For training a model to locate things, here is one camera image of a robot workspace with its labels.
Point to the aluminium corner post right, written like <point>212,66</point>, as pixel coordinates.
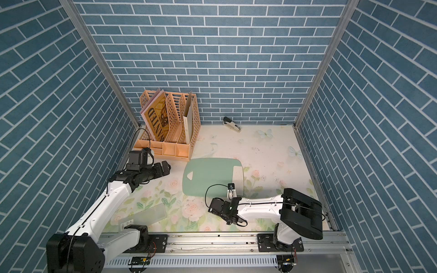
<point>335,40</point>

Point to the peach plastic file organizer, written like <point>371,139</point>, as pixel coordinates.
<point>174,146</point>

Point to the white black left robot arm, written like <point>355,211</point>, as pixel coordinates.
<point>99,218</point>

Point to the white folder in organizer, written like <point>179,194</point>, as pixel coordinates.
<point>188,120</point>

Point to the cream white cleaver knife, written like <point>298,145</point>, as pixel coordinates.
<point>238,180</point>

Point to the brown printed magazine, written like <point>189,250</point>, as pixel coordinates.
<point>154,113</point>

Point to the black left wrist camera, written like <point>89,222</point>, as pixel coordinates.
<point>140,159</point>

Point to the aluminium corner post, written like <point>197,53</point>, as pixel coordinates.
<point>335,40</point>
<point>76,19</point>

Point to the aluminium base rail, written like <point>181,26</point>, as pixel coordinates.
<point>219,250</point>

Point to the aluminium corner post left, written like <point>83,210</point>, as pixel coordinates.
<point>76,19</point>

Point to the clear plastic box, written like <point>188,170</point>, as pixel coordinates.
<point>146,217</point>

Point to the white black stapler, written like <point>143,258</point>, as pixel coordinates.
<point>230,124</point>

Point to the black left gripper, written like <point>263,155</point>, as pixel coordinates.
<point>160,172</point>

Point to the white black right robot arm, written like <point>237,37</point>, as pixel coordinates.
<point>295,215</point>

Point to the floral table mat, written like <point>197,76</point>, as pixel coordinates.
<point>272,161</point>

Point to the green cutting board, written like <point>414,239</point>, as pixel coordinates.
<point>208,177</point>

